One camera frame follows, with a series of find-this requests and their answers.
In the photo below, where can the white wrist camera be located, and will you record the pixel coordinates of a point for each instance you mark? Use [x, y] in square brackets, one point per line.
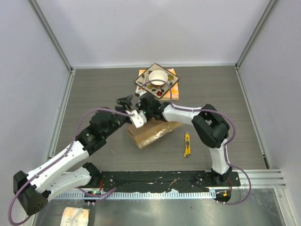
[138, 118]
[139, 93]

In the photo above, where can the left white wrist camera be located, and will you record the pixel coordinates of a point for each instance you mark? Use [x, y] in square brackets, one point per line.
[138, 118]

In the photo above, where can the orange checkered folded cloth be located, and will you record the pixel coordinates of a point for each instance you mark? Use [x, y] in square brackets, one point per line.
[175, 93]

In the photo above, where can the white ceramic bowl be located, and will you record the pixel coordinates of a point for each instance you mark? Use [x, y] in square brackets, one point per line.
[158, 78]

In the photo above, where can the white orange paper packet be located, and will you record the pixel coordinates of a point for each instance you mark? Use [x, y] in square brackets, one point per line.
[75, 217]

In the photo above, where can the yellow utility knife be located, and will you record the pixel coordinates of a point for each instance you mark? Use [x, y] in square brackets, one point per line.
[187, 151]

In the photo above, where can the brown cardboard express box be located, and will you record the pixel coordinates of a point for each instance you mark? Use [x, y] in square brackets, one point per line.
[151, 131]

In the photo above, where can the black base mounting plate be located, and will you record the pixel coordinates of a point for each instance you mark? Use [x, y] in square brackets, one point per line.
[164, 181]

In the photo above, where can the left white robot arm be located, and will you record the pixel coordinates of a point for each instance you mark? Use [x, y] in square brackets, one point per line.
[32, 189]

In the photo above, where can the aluminium frame rail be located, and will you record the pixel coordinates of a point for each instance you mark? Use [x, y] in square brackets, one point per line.
[260, 178]

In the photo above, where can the square floral ceramic plate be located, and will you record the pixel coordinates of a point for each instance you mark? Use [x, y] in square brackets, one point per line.
[169, 78]

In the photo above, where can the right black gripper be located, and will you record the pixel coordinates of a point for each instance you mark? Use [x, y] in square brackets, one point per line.
[140, 106]

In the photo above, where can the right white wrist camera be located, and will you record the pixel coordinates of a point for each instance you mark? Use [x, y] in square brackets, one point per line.
[139, 93]

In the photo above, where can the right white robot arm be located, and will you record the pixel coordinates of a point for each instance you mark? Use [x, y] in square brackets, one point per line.
[211, 127]

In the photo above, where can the white slotted cable duct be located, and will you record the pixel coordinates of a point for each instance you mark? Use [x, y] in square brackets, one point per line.
[76, 194]

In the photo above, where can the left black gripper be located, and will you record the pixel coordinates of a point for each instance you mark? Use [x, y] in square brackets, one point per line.
[128, 102]

